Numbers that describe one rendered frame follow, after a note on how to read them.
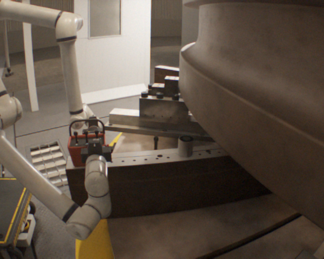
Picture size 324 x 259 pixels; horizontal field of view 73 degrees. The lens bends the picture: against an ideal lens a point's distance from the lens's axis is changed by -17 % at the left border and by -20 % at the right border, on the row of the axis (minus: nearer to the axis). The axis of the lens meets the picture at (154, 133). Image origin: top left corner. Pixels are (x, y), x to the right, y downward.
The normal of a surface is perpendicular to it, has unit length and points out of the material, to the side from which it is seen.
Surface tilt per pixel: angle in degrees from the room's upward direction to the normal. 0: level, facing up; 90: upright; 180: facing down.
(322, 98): 72
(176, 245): 0
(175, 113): 90
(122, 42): 90
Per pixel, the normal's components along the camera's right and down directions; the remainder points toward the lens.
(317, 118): -0.54, -0.60
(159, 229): 0.01, -0.90
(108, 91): 0.32, -0.48
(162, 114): -0.21, 0.43
